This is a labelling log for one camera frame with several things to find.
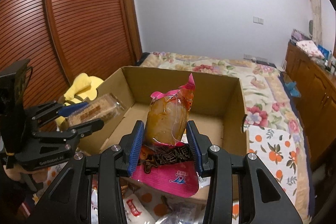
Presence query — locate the white silver snack pouch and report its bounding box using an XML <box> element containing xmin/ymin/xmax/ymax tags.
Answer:
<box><xmin>123</xmin><ymin>194</ymin><xmax>155</xmax><ymax>224</ymax></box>

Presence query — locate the blue plush toy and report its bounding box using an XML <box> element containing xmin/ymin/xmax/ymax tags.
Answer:
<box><xmin>285</xmin><ymin>82</ymin><xmax>301</xmax><ymax>98</ymax></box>

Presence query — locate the wooden sideboard cabinet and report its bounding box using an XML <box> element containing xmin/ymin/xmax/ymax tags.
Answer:
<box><xmin>285</xmin><ymin>42</ymin><xmax>335</xmax><ymax>169</ymax></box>

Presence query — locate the folded floral cloth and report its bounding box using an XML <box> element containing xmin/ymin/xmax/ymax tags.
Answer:
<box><xmin>296</xmin><ymin>40</ymin><xmax>324</xmax><ymax>59</ymax></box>

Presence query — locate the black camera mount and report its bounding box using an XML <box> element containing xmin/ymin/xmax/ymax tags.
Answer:
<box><xmin>1</xmin><ymin>59</ymin><xmax>31</xmax><ymax>155</ymax></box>

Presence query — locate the pink chicken snack pouch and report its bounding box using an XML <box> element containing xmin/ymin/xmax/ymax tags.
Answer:
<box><xmin>131</xmin><ymin>75</ymin><xmax>199</xmax><ymax>198</ymax></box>

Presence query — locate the yellow plush toy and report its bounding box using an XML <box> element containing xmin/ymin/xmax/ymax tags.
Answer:
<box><xmin>55</xmin><ymin>72</ymin><xmax>105</xmax><ymax>127</ymax></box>

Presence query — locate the white wall switch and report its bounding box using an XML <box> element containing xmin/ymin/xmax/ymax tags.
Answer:
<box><xmin>253</xmin><ymin>16</ymin><xmax>264</xmax><ymax>24</ymax></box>

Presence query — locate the brown biscuit bar pack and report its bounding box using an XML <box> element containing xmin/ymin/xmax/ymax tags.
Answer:
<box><xmin>67</xmin><ymin>93</ymin><xmax>125</xmax><ymax>127</ymax></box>

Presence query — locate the small white fan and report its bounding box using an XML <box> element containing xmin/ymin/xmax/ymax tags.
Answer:
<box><xmin>308</xmin><ymin>20</ymin><xmax>313</xmax><ymax>37</ymax></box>

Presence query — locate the brown cardboard box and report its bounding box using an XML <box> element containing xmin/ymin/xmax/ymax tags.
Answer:
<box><xmin>76</xmin><ymin>65</ymin><xmax>250</xmax><ymax>204</ymax></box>

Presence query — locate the orange print tablecloth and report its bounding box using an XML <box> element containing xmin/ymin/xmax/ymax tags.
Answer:
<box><xmin>31</xmin><ymin>123</ymin><xmax>305</xmax><ymax>224</ymax></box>

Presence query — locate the clear silver snack pouch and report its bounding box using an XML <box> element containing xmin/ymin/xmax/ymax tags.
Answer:
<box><xmin>155</xmin><ymin>202</ymin><xmax>205</xmax><ymax>224</ymax></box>

